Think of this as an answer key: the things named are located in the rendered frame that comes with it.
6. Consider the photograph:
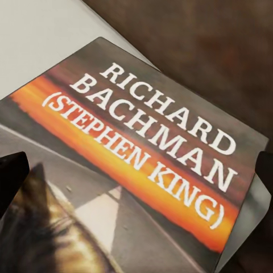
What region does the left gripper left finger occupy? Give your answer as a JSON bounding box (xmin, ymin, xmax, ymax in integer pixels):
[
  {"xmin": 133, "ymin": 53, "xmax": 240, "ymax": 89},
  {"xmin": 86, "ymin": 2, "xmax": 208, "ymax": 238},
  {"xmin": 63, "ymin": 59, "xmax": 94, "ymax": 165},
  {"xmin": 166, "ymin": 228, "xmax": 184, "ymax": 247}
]
[{"xmin": 0, "ymin": 151, "xmax": 30, "ymax": 220}]

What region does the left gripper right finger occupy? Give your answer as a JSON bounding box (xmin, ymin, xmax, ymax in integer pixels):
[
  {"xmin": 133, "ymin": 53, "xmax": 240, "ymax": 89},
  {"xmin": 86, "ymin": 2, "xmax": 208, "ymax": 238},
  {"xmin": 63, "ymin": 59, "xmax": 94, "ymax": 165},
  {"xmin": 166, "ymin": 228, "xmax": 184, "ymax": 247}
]
[{"xmin": 255, "ymin": 151, "xmax": 273, "ymax": 197}]

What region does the hardback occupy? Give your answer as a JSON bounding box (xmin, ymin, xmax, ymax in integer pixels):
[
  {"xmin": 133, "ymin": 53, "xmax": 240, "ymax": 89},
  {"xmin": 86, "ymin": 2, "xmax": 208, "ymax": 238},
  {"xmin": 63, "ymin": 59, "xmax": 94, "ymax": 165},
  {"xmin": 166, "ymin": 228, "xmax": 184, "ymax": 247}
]
[{"xmin": 0, "ymin": 36, "xmax": 270, "ymax": 273}]

